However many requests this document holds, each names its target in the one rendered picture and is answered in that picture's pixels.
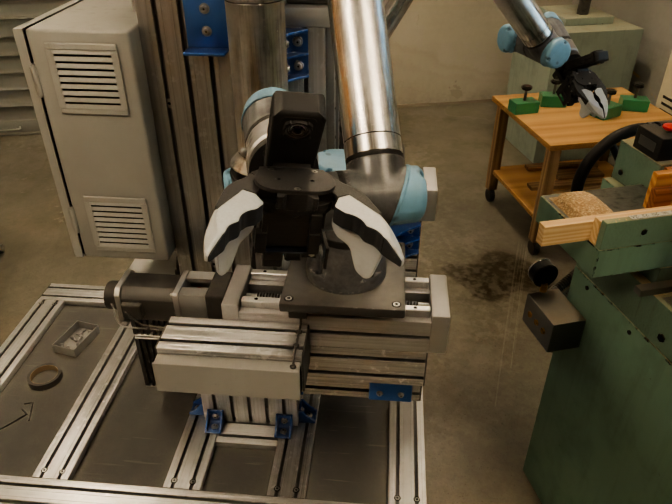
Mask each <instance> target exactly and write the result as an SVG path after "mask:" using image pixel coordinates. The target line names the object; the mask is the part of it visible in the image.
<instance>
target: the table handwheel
mask: <svg viewBox="0 0 672 504"><path fill-rule="evenodd" d="M643 124H646V123H636V124H631V125H628V126H625V127H622V128H620V129H618V130H616V131H614V132H612V133H610V134H609V135H607V136H606V137H605V138H603V139H602V140H601V141H599V142H598V143H597V144H596V145H595V146H594V147H593V148H592V149H591V150H590V151H589V152H588V153H587V155H586V156H585V157H584V159H583V160H582V162H581V163H580V165H579V167H578V169H577V171H576V173H575V175H574V178H573V181H572V185H571V191H570V192H575V191H583V188H584V184H585V181H586V178H587V176H588V174H589V172H590V170H591V169H592V167H593V166H594V164H595V163H596V162H597V161H598V159H599V158H600V157H601V156H602V155H603V154H604V153H605V152H606V151H607V150H610V152H611V154H612V156H613V158H614V161H616V157H617V154H618V148H617V146H616V144H617V143H619V142H621V140H623V139H627V138H630V137H633V136H636V133H637V129H638V126H639V125H643Z"/></svg>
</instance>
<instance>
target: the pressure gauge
mask: <svg viewBox="0 0 672 504"><path fill-rule="evenodd" d="M557 275H558V269H557V268H556V267H555V265H554V264H553V263H552V262H551V261H550V260H549V259H545V258H543V259H539V260H537V261H535V262H534V263H533V264H532V265H531V266H530V267H529V269H528V277H529V278H530V279H531V280H532V281H533V282H534V284H535V285H536V286H538V287H540V290H539V291H540V292H543V293H545V292H547V287H548V285H550V284H551V283H553V282H554V281H555V279H556V278H557Z"/></svg>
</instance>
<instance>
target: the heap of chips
mask: <svg viewBox="0 0 672 504"><path fill-rule="evenodd" d="M549 199H550V200H551V201H552V202H553V203H554V204H555V205H556V206H558V207H559V208H560V209H561V210H562V211H563V212H564V213H565V214H566V215H567V216H568V217H569V218H574V217H582V216H590V215H598V214H606V213H613V211H612V210H611V209H610V208H609V207H608V206H607V205H606V204H604V203H603V202H602V201H601V200H600V199H598V198H597V197H595V196H594V195H592V194H590V193H588V192H585V191H575V192H566V193H562V194H560V195H559V196H558V197H551V198H549Z"/></svg>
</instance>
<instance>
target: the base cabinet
mask: <svg viewBox="0 0 672 504"><path fill-rule="evenodd" d="M567 299H568V300H569V301H570V302H571V303H572V305H573V306H574V307H575V308H576V309H577V310H578V311H579V312H580V314H581V315H582V316H583V317H584V318H585V319H586V323H585V327H584V330H583V334H582V337H581V341H580V344H579V347H577V348H571V349H565V350H559V351H553V354H552V358H551V362H550V366H549V370H548V373H547V377H546V381H545V385H544V389H543V393H542V397H541V401H540V405H539V408H538V412H537V416H536V420H535V424H534V428H533V432H532V436H531V439H530V443H529V447H528V451H527V455H526V459H525V463H524V467H523V471H524V473H525V475H526V476H527V478H528V480H529V482H530V483H531V485H532V487H533V489H534V490H535V492H536V494H537V496H538V497H539V499H540V501H541V503H542V504H672V363H671V362H670V361H669V360H668V359H667V358H666V357H665V356H664V355H663V354H662V353H661V352H660V351H659V350H658V349H657V348H656V347H655V346H654V344H653V343H652V342H651V341H650V340H649V339H648V338H647V337H646V336H645V335H644V334H643V333H642V332H641V331H640V330H639V329H638V328H637V327H636V326H635V325H634V324H633V323H632V322H631V321H630V320H629V319H628V318H627V317H626V316H625V315H624V314H623V313H622V312H621V311H620V310H619V309H618V308H617V307H616V305H615V304H614V303H613V302H612V301H611V300H610V299H609V298H608V297H607V296H606V295H605V294H604V293H603V292H602V291H601V290H600V289H599V288H598V287H597V286H596V285H595V284H594V283H593V282H592V281H591V280H590V279H589V278H588V277H587V276H586V275H585V274H584V273H583V272H582V271H581V270H580V269H579V268H578V266H577V265H576V266H575V269H574V273H573V276H572V280H571V284H570V288H569V292H568V296H567Z"/></svg>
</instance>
